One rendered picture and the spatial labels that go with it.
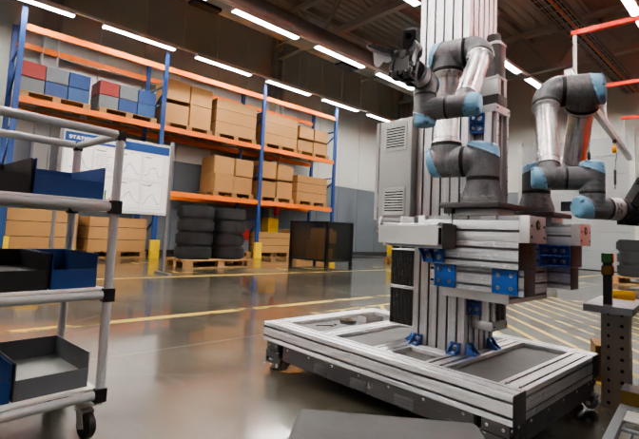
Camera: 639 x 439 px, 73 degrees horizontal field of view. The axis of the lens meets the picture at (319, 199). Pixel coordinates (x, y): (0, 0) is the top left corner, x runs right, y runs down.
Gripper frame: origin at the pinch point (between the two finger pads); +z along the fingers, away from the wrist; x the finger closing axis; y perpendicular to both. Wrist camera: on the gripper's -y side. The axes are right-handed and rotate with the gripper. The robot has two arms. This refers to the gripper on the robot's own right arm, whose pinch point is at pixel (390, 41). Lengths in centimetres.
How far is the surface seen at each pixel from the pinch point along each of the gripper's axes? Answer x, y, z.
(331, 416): -19, 88, 37
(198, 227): 529, 128, -413
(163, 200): 479, 83, -294
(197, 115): 787, -107, -584
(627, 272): -102, 91, -918
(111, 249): 76, 75, 26
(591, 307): -57, 73, -100
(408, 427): -32, 86, 32
